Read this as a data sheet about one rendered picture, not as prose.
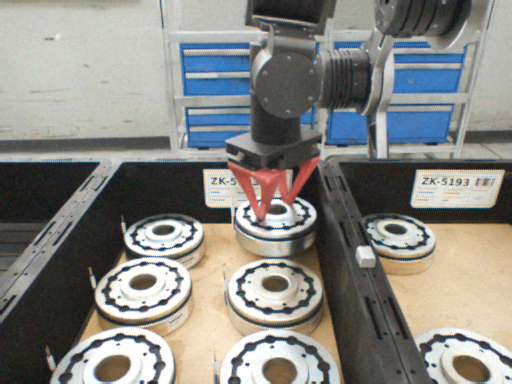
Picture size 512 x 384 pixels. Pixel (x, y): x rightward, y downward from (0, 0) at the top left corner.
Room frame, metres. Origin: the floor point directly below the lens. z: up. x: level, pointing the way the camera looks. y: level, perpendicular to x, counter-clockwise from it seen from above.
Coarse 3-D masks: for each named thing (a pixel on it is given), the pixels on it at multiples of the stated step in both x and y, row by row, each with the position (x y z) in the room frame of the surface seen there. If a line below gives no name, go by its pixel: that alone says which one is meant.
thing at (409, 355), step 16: (336, 160) 0.54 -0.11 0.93; (352, 160) 0.54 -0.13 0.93; (368, 160) 0.54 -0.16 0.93; (384, 160) 0.54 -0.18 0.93; (400, 160) 0.54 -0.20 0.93; (416, 160) 0.54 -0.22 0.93; (432, 160) 0.54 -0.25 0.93; (448, 160) 0.54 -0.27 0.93; (464, 160) 0.54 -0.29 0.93; (480, 160) 0.54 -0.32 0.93; (496, 160) 0.54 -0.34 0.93; (336, 176) 0.48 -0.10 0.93; (352, 208) 0.40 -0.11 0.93; (352, 224) 0.36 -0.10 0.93; (368, 240) 0.33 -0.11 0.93; (368, 272) 0.28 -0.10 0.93; (384, 272) 0.28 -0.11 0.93; (384, 288) 0.26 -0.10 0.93; (384, 304) 0.24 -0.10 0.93; (400, 320) 0.23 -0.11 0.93; (400, 336) 0.21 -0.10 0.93; (400, 352) 0.20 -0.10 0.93; (416, 352) 0.20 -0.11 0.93; (416, 368) 0.18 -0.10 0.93
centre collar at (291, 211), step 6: (276, 204) 0.47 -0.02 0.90; (282, 204) 0.46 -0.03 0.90; (288, 204) 0.46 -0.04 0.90; (288, 210) 0.45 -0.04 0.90; (294, 210) 0.45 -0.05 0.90; (270, 216) 0.43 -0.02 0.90; (276, 216) 0.43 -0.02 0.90; (282, 216) 0.43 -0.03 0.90; (288, 216) 0.43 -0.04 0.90; (294, 216) 0.44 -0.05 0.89
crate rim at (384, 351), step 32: (128, 160) 0.54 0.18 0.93; (160, 160) 0.54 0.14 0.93; (192, 160) 0.54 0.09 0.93; (224, 160) 0.53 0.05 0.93; (320, 160) 0.54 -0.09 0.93; (96, 192) 0.44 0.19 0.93; (64, 224) 0.36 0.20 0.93; (352, 256) 0.31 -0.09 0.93; (32, 288) 0.27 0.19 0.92; (0, 320) 0.23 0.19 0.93; (384, 320) 0.23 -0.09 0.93; (384, 352) 0.20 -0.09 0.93
